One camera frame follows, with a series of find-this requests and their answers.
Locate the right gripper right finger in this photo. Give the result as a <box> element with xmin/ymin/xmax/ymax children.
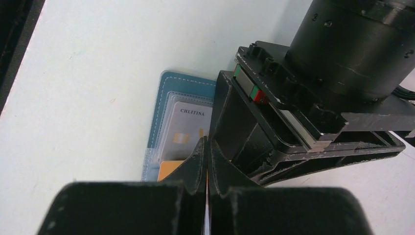
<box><xmin>207</xmin><ymin>140</ymin><xmax>372</xmax><ymax>235</ymax></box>

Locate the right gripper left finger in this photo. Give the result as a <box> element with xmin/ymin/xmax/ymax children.
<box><xmin>38</xmin><ymin>137</ymin><xmax>208</xmax><ymax>235</ymax></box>

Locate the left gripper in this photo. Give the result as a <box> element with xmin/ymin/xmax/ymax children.
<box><xmin>210</xmin><ymin>41</ymin><xmax>415</xmax><ymax>186</ymax></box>

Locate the blue card holder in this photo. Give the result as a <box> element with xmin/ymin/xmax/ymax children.
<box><xmin>141</xmin><ymin>70</ymin><xmax>216</xmax><ymax>181</ymax></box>

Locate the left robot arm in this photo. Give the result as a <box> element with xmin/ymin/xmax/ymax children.
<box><xmin>209</xmin><ymin>0</ymin><xmax>415</xmax><ymax>186</ymax></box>

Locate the grey Chlitina card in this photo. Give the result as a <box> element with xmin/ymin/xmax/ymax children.
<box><xmin>160</xmin><ymin>101</ymin><xmax>212</xmax><ymax>162</ymax></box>

